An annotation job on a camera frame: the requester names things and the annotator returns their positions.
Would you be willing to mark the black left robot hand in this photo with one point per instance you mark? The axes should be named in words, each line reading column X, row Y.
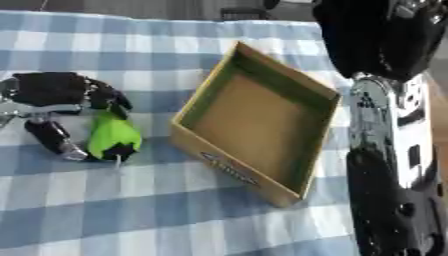
column 49, row 88

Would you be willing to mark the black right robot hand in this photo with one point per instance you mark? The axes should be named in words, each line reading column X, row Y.
column 379, row 36

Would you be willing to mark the green toy vegetable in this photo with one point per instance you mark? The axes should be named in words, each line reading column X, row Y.
column 114, row 133

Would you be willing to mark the silver and black right robot arm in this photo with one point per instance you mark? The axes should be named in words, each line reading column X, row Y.
column 391, row 186

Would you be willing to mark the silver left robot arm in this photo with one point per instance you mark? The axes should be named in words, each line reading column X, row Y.
column 8, row 100

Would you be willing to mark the tan cardboard box green inside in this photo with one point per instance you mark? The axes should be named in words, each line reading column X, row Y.
column 256, row 123

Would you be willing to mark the dark chair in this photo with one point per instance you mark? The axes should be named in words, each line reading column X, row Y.
column 244, row 13

